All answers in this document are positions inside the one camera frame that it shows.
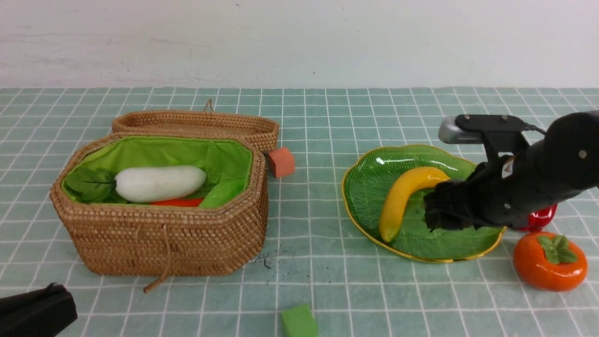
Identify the woven wicker basket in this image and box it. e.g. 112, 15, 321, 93
49, 132, 268, 293

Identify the yellow banana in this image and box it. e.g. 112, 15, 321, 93
378, 167, 450, 243

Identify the white radish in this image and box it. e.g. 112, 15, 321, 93
61, 165, 207, 205

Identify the red bell pepper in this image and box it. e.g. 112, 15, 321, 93
515, 204, 558, 232

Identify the light green gourd vegetable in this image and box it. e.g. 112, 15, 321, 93
199, 179, 247, 209

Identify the woven basket lid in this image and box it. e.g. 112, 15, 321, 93
111, 99, 279, 152

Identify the orange foam block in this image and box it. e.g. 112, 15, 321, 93
267, 147, 295, 178

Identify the green glass leaf plate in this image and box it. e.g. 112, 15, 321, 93
342, 145, 505, 263

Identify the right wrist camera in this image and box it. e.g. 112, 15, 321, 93
437, 114, 530, 163

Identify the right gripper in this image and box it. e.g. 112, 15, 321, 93
424, 162, 511, 232

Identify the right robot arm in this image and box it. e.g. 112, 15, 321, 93
424, 111, 599, 230

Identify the green foam block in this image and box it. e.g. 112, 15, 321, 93
281, 304, 318, 337

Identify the green checkered tablecloth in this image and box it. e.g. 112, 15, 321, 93
0, 87, 598, 337

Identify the orange carrot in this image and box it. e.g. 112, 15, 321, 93
150, 197, 204, 208

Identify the orange persimmon with leaf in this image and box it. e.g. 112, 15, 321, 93
512, 232, 588, 292

